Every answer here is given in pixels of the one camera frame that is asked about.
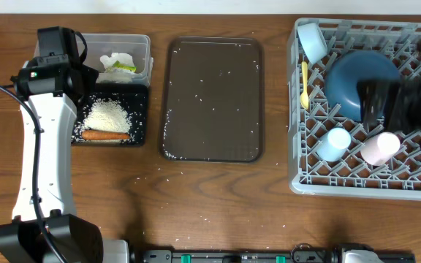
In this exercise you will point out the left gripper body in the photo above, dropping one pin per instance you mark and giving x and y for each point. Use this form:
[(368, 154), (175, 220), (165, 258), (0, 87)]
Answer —
[(87, 74)]

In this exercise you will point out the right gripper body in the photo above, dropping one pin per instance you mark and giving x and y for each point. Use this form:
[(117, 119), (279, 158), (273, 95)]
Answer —
[(373, 104)]

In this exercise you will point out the yellow snack wrapper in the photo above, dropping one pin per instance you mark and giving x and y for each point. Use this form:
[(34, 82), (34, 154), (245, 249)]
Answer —
[(125, 67)]

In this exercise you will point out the white rice pile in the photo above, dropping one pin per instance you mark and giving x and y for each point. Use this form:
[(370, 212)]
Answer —
[(107, 116)]

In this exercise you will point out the dark blue plate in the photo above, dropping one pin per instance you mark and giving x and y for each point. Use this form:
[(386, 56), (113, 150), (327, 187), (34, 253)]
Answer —
[(342, 78)]

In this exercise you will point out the pink plastic cup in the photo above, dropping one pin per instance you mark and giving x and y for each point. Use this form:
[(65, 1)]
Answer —
[(380, 148)]

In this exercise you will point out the orange carrot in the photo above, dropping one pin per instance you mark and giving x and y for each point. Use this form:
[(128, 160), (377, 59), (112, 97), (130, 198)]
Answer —
[(104, 135)]

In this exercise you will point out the light blue plastic cup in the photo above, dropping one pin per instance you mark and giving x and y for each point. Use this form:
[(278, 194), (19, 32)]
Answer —
[(334, 144)]

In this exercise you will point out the yellow plastic spoon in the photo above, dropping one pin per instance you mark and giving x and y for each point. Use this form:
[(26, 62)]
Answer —
[(304, 98)]

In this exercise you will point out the light blue bowl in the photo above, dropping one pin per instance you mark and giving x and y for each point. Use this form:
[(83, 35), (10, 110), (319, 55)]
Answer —
[(312, 41)]

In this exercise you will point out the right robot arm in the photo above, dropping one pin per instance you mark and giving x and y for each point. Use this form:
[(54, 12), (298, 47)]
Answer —
[(410, 96)]

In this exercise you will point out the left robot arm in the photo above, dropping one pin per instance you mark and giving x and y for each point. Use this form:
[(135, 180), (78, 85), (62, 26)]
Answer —
[(44, 226)]

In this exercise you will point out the black rectangular waste tray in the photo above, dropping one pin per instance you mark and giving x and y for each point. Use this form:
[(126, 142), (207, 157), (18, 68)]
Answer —
[(132, 97)]

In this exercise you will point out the clear plastic waste bin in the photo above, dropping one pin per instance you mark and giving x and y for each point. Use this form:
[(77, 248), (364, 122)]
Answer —
[(136, 45)]

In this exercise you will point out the grey dishwasher rack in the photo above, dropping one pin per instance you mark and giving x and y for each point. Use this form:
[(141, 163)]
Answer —
[(350, 176)]

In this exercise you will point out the brown serving tray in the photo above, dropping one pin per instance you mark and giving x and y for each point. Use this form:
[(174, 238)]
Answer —
[(213, 102)]

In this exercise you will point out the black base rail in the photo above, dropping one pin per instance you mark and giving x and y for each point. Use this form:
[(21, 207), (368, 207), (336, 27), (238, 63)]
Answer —
[(301, 253)]

